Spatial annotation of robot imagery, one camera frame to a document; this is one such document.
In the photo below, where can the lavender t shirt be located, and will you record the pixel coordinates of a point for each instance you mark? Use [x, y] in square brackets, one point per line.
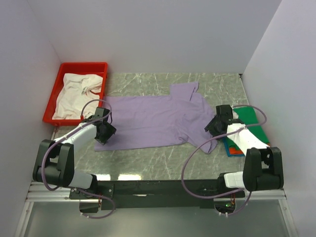
[156, 121]

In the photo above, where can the black base beam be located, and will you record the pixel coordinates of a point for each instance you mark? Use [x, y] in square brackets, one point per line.
[151, 193]

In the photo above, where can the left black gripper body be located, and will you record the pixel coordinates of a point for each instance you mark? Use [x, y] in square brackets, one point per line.
[109, 130]

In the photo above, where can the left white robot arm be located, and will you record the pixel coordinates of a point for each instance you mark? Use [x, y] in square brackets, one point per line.
[55, 165]

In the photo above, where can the aluminium frame rail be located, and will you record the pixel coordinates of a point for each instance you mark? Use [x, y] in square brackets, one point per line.
[53, 214]

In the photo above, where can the orange t shirt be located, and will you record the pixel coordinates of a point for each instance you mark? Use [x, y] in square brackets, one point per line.
[233, 150]

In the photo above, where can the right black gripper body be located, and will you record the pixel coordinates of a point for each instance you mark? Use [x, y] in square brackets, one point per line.
[213, 127]

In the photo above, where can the white crumpled t shirt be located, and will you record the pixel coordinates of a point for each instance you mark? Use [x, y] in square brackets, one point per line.
[78, 95]

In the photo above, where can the red plastic bin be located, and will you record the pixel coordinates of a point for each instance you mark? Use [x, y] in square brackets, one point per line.
[80, 68]

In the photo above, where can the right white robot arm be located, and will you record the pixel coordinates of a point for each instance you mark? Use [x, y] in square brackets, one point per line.
[263, 164]

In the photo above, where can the green t shirt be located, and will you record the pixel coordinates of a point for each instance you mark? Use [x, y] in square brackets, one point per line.
[248, 116]

